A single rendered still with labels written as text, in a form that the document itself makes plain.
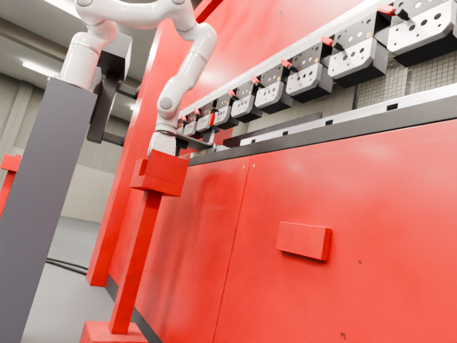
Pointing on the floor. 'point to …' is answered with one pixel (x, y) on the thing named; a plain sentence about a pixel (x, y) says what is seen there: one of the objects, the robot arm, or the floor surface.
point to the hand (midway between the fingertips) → (158, 171)
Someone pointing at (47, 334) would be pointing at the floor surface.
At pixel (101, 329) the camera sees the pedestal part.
